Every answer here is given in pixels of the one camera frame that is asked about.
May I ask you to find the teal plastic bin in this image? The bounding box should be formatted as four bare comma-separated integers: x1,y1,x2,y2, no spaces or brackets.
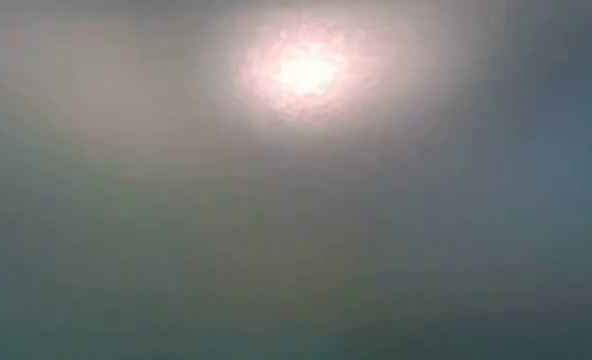
0,0,592,360

